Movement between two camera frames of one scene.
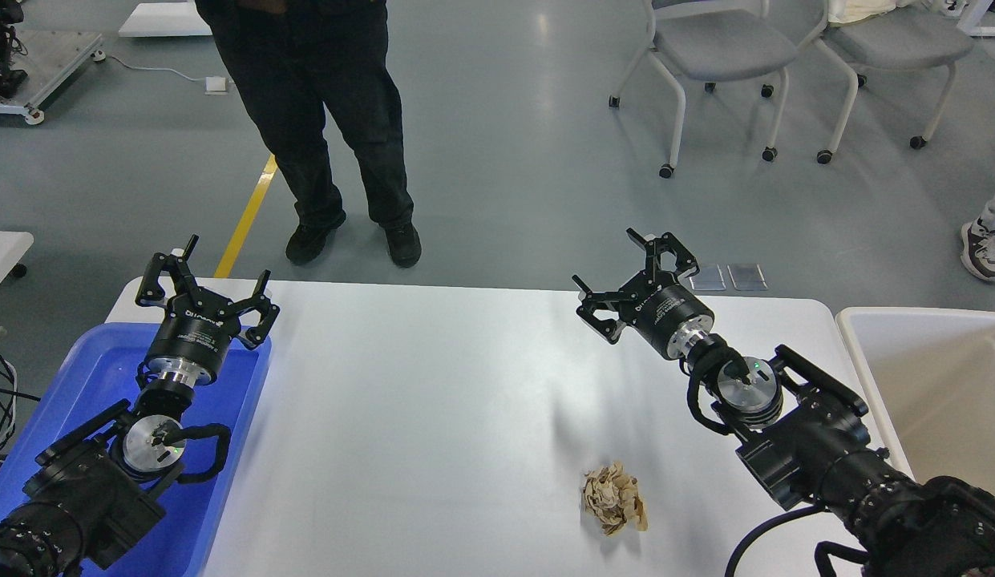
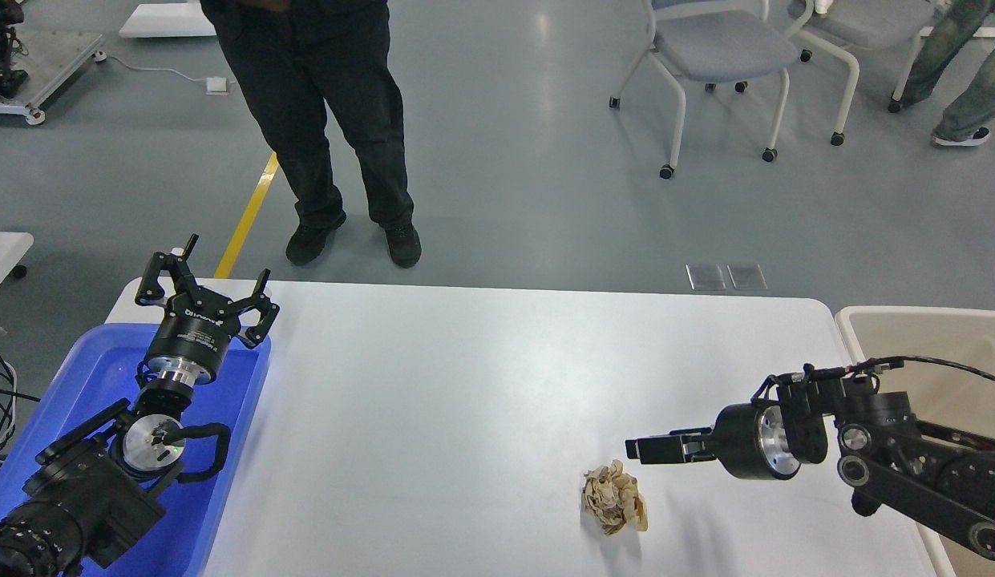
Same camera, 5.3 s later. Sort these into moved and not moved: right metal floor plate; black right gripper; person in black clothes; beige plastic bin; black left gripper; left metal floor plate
Moved: black right gripper
Not moved: right metal floor plate; person in black clothes; black left gripper; left metal floor plate; beige plastic bin
